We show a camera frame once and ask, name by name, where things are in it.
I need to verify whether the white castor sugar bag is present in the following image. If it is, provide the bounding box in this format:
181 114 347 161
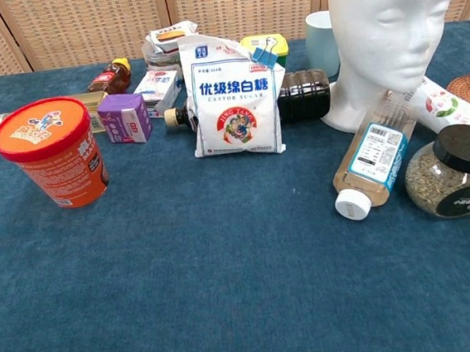
176 25 294 163

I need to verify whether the dark soy sauce bottle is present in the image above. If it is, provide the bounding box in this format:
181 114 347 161
160 66 334 136

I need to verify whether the yellow lidded container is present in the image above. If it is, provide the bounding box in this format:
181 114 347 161
240 32 292 71

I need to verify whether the burger snack packet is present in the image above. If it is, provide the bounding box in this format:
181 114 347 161
147 19 201 56

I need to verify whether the white blue milk carton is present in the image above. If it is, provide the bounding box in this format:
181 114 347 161
131 67 185 121

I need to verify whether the light blue cup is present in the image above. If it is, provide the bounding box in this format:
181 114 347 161
302 9 342 80

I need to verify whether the glass spice jar black lid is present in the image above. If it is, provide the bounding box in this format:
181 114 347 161
400 123 470 223

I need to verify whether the orange instant noodle cup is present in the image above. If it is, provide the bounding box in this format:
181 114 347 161
0 92 113 215

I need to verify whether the white drink bottle yellow cap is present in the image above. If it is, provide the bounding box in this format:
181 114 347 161
395 72 470 144

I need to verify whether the honey bottle yellow cap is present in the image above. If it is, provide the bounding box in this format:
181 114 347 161
84 56 133 98

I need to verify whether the round woven coaster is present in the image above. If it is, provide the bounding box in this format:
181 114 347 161
444 73 470 117

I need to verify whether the blue binder clip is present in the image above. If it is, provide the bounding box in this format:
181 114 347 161
249 36 280 70

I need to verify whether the clear bottle blue label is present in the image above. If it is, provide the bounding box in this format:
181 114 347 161
324 87 427 224

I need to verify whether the blue table mat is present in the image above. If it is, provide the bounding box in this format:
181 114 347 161
0 19 470 352

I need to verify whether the clear plastic round container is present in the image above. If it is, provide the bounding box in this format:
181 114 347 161
141 37 184 74

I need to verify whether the white foam mannequin head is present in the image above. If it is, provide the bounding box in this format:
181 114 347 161
309 0 470 137

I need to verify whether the purple drink carton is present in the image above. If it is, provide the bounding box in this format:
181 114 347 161
95 90 155 147

